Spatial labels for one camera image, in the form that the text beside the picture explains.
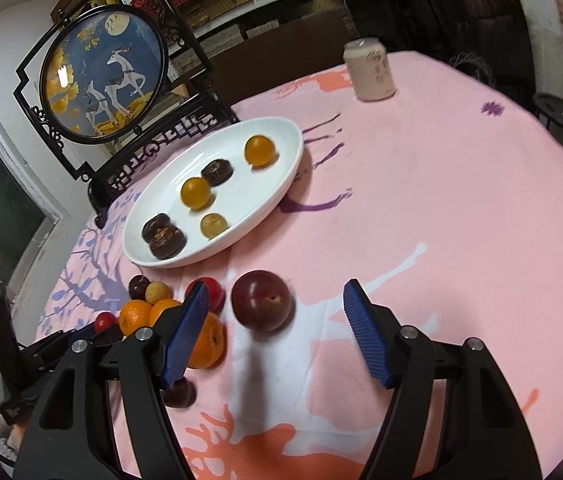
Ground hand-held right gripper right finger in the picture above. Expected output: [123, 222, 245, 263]
[343, 280, 545, 480]

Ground pale drink can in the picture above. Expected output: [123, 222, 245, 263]
[343, 37, 396, 102]

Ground deer painting screen stand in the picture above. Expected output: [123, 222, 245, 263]
[13, 0, 240, 228]

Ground small mandarin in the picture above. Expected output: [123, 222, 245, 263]
[148, 298, 182, 326]
[119, 300, 154, 338]

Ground large orange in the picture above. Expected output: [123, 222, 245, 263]
[186, 311, 226, 370]

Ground dark brown round fruit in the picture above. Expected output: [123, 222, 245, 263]
[142, 213, 175, 241]
[200, 158, 235, 187]
[149, 227, 187, 261]

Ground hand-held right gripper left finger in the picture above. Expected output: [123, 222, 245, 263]
[13, 281, 211, 480]

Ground smooth orange round fruit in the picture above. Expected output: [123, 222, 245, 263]
[244, 134, 278, 170]
[180, 176, 212, 211]

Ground yellowish longan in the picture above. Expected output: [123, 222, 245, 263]
[200, 212, 230, 241]

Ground large dark red plum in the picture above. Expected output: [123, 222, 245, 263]
[230, 270, 295, 332]

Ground dark purple plum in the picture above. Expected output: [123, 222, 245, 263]
[162, 377, 197, 409]

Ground brown board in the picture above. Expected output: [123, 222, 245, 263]
[209, 10, 352, 106]

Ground small dark plum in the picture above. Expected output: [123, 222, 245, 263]
[128, 275, 151, 299]

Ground beige lychee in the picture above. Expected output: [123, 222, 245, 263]
[144, 282, 167, 306]

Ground white oval plate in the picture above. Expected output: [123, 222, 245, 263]
[122, 116, 305, 268]

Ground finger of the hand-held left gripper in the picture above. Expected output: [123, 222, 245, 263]
[92, 330, 125, 350]
[59, 326, 101, 347]

